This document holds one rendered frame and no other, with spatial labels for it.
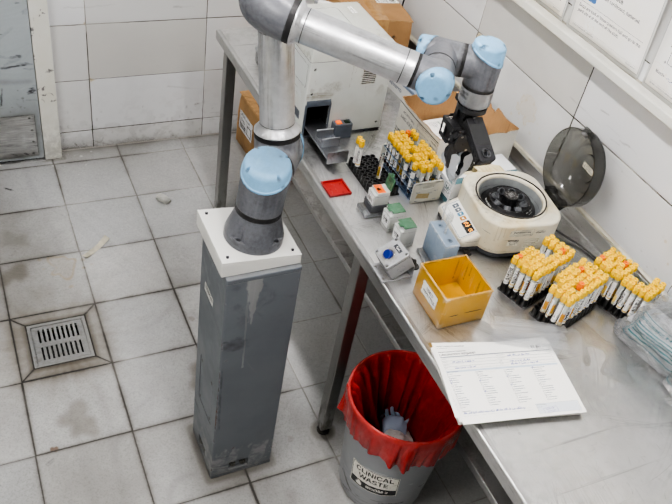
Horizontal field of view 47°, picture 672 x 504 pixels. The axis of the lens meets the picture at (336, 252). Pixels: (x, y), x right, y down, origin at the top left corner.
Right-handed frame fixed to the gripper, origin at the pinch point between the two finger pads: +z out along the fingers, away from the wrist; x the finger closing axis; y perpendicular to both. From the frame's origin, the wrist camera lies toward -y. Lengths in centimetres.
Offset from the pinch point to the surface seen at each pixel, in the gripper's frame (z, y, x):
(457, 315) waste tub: 21.5, -25.1, 5.0
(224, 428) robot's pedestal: 87, 0, 52
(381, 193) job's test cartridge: 17.5, 17.6, 8.9
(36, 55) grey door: 61, 176, 91
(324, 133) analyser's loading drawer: 20, 50, 14
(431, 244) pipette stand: 19.9, -1.8, 1.9
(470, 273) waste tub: 17.8, -15.6, -2.2
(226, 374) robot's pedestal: 62, 0, 53
